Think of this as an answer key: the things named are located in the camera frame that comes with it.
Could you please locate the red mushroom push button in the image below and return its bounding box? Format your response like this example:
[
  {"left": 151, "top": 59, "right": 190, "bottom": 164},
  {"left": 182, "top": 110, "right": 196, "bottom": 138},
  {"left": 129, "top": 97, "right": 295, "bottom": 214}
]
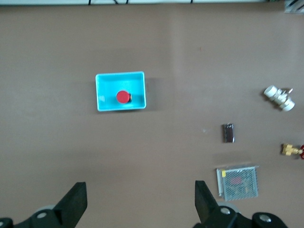
[{"left": 115, "top": 90, "right": 133, "bottom": 105}]

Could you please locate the metal mesh power supply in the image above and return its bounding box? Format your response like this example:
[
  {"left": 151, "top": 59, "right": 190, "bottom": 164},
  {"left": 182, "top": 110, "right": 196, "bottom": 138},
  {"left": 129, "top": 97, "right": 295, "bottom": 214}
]
[{"left": 216, "top": 164, "right": 260, "bottom": 202}]

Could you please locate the blue plastic box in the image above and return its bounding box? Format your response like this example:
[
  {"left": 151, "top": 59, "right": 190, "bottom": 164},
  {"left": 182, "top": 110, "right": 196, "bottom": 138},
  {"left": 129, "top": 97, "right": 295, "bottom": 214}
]
[{"left": 95, "top": 71, "right": 147, "bottom": 112}]

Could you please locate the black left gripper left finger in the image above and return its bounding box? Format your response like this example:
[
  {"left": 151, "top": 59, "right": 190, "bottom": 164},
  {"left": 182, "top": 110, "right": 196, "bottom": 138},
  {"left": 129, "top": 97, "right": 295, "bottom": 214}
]
[{"left": 0, "top": 181, "right": 88, "bottom": 228}]

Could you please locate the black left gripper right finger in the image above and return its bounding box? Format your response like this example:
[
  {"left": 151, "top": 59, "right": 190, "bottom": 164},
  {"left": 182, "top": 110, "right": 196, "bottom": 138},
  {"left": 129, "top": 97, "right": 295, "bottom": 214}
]
[{"left": 193, "top": 180, "right": 289, "bottom": 228}]

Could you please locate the dark brown cylindrical capacitor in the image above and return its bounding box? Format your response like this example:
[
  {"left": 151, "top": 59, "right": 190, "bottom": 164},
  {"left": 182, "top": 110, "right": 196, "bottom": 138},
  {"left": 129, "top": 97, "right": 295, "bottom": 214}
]
[{"left": 222, "top": 123, "right": 236, "bottom": 144}]

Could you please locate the white plastic pipe valve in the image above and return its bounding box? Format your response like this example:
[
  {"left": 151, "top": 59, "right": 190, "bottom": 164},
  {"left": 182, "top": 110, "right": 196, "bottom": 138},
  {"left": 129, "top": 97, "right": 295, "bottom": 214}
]
[{"left": 263, "top": 85, "right": 296, "bottom": 112}]

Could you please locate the brass valve red handle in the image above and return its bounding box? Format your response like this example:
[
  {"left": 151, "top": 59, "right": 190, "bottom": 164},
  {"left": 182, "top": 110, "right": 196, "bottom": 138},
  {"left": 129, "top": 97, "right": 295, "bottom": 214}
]
[{"left": 280, "top": 142, "right": 304, "bottom": 160}]

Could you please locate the looped black cable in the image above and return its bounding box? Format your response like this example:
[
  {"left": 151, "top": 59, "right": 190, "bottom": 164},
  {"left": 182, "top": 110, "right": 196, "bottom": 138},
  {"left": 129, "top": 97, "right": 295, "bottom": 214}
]
[{"left": 88, "top": 0, "right": 130, "bottom": 5}]

